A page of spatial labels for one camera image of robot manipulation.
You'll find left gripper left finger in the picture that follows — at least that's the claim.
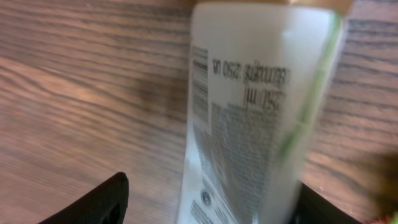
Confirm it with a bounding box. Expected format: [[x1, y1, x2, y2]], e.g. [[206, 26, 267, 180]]
[[40, 172, 129, 224]]

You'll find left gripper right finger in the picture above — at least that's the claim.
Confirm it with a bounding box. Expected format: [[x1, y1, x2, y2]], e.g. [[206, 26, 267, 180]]
[[292, 184, 361, 224]]

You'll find white tube gold cap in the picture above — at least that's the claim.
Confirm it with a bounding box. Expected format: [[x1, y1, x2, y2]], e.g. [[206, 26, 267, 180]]
[[177, 0, 353, 224]]

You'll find green snack bag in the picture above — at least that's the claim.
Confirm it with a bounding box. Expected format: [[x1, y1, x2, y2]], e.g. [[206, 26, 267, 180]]
[[369, 212, 398, 224]]

